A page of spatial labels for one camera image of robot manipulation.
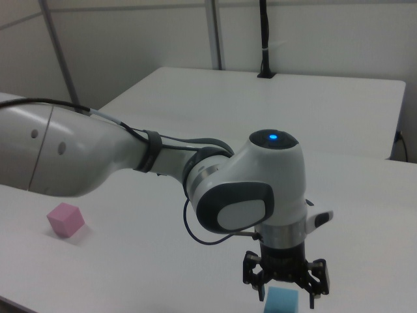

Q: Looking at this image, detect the white side table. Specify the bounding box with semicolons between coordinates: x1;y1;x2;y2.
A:
97;67;407;160

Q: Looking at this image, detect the blue cube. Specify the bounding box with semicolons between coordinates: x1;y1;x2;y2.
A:
263;286;299;313

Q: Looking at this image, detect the grey metal partition post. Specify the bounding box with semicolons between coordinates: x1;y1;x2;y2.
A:
205;0;226;70
38;0;81;104

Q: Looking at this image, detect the black camera stand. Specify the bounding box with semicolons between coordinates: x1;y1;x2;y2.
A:
256;0;278;80

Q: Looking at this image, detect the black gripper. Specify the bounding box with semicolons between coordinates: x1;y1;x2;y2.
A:
241;243;330;309

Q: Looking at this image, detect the pink cube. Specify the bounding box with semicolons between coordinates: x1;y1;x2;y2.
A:
46;201;86;239

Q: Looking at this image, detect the black wall cable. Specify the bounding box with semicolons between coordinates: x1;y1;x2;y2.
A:
394;130;410;162

